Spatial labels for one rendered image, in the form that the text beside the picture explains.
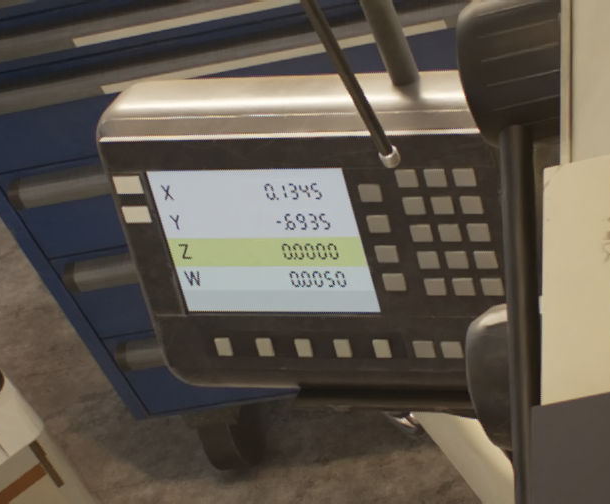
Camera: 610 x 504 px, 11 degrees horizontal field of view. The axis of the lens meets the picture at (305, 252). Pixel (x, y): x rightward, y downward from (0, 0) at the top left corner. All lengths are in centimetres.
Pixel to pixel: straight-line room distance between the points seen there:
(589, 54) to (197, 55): 192
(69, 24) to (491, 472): 95
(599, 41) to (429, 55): 190
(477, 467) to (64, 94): 98
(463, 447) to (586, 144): 116
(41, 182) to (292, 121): 121
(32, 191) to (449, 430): 107
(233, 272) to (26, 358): 183
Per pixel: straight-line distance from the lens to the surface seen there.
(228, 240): 229
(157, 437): 394
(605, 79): 130
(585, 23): 135
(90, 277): 351
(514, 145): 140
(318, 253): 226
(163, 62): 325
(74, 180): 340
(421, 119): 218
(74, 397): 404
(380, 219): 222
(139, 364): 361
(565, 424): 116
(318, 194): 224
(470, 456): 245
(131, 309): 358
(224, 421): 376
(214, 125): 226
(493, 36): 141
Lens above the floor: 275
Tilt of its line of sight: 43 degrees down
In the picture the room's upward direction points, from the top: 30 degrees counter-clockwise
